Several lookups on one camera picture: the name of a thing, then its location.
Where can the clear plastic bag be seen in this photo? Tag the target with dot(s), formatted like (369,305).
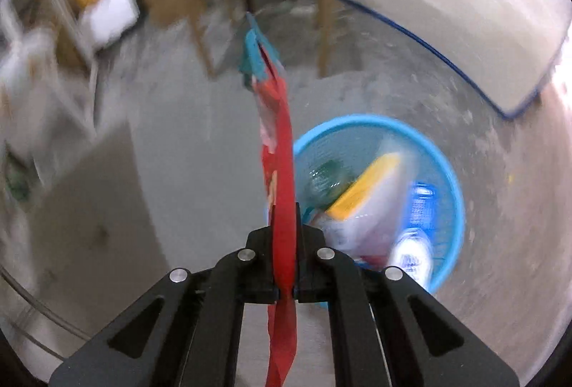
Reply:
(357,239)

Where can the red snack bag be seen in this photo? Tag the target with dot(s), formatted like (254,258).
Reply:
(281,190)

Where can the white sheet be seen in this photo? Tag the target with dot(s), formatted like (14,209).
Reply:
(111,20)

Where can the white mattress with blue edge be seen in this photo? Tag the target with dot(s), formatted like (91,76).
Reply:
(447,11)

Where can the grey frame shelf table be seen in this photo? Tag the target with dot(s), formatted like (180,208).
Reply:
(67,11)

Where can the blue white packet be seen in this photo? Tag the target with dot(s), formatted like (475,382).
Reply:
(415,235)

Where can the white yellow cardboard box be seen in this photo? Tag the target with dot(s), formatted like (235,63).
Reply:
(371,190)

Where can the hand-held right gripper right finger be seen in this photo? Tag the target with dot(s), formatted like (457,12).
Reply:
(308,270)

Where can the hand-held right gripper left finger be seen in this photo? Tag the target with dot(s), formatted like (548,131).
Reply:
(263,266)

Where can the green plastic bottle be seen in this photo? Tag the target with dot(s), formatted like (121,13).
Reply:
(330,179)

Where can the blue mesh waste basket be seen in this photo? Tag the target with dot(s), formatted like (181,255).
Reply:
(348,136)

